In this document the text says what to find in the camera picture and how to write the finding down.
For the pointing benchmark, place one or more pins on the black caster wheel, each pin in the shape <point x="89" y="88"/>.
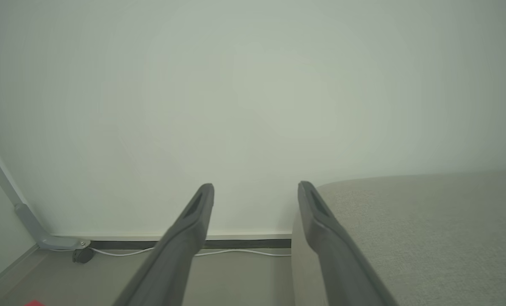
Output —
<point x="83" y="255"/>

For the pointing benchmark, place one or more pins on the grey fabric sofa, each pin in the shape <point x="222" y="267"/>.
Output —
<point x="427" y="238"/>

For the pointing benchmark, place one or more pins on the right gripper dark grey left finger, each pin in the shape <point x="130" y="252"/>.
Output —
<point x="180" y="250"/>

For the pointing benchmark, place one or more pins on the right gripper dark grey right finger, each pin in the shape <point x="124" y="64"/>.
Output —
<point x="338" y="259"/>

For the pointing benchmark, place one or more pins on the red and white jersey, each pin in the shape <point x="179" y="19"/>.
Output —
<point x="34" y="303"/>

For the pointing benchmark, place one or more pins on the grey metal frame bracket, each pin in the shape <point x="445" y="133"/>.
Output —
<point x="61" y="242"/>

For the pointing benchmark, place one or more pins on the grey floor skirting strip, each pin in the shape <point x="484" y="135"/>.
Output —
<point x="10" y="267"/>

